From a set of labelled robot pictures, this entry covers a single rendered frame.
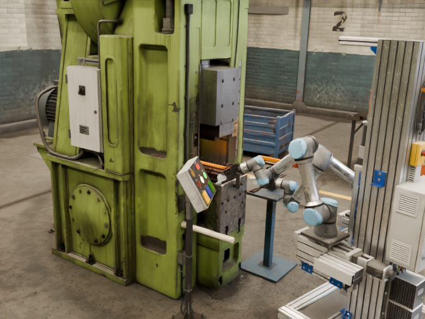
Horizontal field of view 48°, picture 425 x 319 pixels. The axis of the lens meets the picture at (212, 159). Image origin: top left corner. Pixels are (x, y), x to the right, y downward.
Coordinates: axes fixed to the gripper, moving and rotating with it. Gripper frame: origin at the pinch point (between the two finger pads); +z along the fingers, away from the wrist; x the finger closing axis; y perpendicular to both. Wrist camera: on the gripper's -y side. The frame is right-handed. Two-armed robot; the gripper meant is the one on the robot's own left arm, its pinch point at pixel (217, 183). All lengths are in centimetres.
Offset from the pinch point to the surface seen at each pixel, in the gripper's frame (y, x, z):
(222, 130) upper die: 26.4, -38.8, -10.9
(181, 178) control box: 19.4, 27.0, 10.7
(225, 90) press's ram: 51, -41, -26
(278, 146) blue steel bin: -84, -416, 12
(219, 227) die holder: -39, -30, 24
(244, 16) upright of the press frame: 94, -89, -58
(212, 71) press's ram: 68, -32, -26
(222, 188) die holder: -11.6, -30.4, 7.8
